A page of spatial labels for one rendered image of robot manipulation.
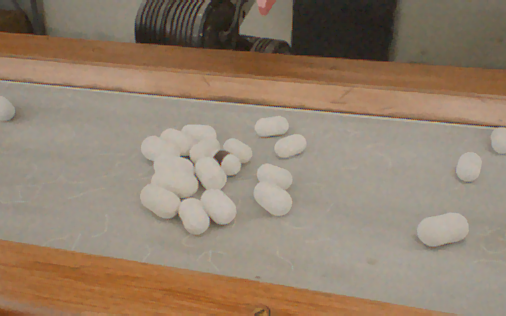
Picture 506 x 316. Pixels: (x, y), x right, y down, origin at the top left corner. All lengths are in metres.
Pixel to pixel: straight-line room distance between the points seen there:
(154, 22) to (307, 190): 0.50
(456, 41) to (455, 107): 1.94
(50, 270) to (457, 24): 2.29
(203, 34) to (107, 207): 0.45
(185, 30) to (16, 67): 0.25
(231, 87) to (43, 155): 0.22
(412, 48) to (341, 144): 2.03
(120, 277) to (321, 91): 0.34
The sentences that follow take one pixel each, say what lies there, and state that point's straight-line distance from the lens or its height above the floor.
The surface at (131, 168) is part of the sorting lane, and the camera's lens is 0.49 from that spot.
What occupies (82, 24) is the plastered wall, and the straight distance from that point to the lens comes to 3.04.
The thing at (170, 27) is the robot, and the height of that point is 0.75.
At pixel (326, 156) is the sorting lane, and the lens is 0.50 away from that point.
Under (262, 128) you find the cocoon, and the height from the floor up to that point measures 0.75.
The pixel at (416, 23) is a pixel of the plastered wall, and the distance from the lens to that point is 2.51.
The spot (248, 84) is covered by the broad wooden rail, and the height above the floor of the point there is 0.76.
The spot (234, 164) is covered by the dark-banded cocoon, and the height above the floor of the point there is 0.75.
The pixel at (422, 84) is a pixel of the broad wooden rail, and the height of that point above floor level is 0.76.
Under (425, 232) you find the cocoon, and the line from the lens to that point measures 0.39.
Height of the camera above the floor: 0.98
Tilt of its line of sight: 29 degrees down
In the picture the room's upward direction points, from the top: straight up
